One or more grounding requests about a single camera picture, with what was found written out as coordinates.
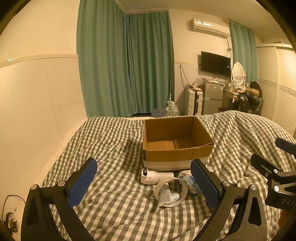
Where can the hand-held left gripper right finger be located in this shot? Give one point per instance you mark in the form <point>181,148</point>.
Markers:
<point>204,185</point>

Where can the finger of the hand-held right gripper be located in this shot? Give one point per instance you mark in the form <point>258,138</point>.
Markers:
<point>285,143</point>
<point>262,163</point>

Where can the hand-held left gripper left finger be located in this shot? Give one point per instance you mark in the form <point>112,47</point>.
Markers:
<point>83,183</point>

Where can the blue tissue pack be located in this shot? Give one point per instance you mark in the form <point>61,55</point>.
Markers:
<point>188,179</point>

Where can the tape roll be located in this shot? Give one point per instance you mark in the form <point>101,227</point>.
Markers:
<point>182,185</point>

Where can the white cream tube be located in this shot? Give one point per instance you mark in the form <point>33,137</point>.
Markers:
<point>163,197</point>

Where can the cardboard box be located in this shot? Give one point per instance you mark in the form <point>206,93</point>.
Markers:
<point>171,157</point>

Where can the white handheld device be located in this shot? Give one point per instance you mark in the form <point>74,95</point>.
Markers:
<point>157,177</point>

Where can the grey checked blanket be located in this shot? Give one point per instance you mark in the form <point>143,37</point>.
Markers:
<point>120,162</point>

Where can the black garbage bag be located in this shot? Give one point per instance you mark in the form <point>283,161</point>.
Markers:
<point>249,99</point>

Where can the white louvred wardrobe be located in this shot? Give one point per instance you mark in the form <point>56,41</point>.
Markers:
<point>275,88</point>

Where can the wooden dressing table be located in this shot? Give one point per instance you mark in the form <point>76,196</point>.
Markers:
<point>229,95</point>

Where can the silver small fridge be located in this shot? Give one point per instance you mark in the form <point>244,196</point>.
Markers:
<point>211,99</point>

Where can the large clear water bottle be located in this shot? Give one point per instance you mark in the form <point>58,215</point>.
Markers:
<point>172,110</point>

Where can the white suitcase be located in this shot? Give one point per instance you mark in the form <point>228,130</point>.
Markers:
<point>191,103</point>

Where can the oval white mirror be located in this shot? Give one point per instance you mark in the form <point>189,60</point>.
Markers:
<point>238,73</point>

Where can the plastic bag of bottles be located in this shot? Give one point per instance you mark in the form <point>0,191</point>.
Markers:
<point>158,113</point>

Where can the dark floor box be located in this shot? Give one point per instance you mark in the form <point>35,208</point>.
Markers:
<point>141,114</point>

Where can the narrow green curtain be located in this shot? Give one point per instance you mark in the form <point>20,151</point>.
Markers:
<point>242,51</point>

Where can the clear plastic bag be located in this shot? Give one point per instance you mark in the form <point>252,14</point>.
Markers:
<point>199,81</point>

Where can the wide green curtain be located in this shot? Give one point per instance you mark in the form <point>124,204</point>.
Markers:
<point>101,64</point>

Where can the white air conditioner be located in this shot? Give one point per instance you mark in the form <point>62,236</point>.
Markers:
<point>209,27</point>

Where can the black wall television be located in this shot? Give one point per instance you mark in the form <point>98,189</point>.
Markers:
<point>215,63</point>

